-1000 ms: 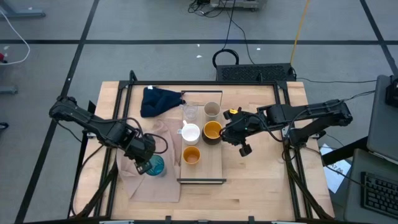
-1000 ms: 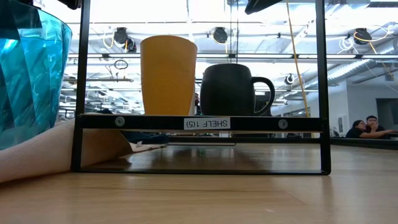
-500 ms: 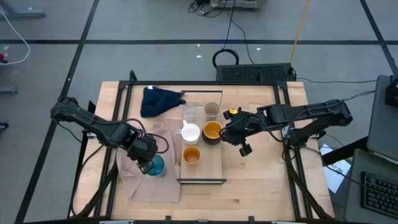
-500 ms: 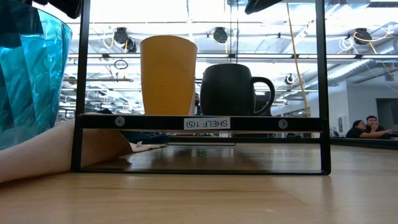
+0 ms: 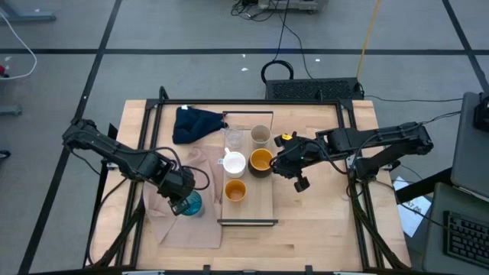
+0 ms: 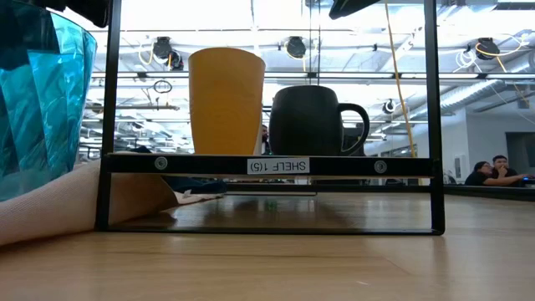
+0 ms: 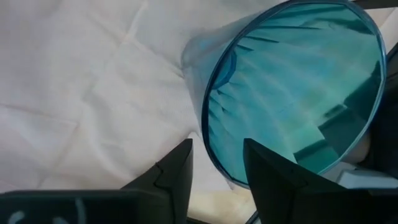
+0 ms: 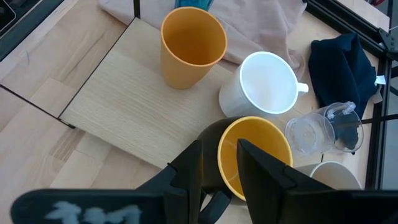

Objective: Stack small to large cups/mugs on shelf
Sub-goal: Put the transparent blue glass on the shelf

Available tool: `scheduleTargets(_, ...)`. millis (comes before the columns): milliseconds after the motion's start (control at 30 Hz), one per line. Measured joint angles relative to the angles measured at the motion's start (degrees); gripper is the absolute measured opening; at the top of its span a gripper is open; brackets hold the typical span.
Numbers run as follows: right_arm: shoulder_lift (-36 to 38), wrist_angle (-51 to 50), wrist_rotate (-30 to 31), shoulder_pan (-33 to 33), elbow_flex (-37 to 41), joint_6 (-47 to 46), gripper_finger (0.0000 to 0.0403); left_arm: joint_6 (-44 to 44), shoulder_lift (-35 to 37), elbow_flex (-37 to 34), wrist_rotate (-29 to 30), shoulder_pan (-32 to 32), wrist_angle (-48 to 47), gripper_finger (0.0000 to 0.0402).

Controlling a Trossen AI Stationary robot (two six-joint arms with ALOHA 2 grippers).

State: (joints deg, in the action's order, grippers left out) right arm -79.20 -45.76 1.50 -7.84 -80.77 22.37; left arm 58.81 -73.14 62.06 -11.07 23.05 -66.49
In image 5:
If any black coiled floor cable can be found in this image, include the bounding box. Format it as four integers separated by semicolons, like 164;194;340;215
261;0;295;84

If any dark mug orange inside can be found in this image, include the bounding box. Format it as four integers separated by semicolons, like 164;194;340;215
248;147;274;179

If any navy blue cloth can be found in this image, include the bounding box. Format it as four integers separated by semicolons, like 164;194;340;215
172;106;229;145

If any orange cup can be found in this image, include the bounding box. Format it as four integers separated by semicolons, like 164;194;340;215
224;179;248;202

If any grey equipment cart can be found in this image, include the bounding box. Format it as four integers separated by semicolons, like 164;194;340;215
257;0;329;15

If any clear plastic cup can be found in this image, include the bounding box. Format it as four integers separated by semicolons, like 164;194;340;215
225;128;245;150

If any teal faceted plastic cup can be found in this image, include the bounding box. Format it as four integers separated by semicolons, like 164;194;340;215
179;189;204;218

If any beige cup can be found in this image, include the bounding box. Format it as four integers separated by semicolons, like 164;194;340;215
250;124;272;150

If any white floor cable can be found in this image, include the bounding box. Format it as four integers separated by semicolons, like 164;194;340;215
0;11;38;81

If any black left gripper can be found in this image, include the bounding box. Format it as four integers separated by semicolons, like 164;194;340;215
154;162;196;217

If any grey desk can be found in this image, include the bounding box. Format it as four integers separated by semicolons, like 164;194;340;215
422;182;489;275

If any white paper sheet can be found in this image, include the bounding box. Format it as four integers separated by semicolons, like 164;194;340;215
393;176;432;238

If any yellow hanging cable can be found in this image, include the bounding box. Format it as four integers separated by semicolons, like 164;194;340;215
356;0;382;81

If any grey table foot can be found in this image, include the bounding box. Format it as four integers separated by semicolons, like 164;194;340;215
0;0;57;23
0;105;23;117

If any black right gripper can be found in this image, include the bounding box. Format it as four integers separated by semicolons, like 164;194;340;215
270;133;325;193

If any black aluminium rig frame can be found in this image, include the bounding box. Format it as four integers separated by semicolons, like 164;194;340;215
82;86;412;274

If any black desk device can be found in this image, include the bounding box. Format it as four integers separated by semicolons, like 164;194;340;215
473;93;489;133

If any black perforated computer tower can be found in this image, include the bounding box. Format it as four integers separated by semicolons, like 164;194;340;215
264;77;364;102

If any white mug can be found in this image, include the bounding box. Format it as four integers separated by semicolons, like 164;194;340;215
222;147;247;180

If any black keyboard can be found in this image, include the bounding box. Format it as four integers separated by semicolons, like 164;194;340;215
442;210;489;269

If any grey laptop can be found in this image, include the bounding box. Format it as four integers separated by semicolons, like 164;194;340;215
450;91;489;199

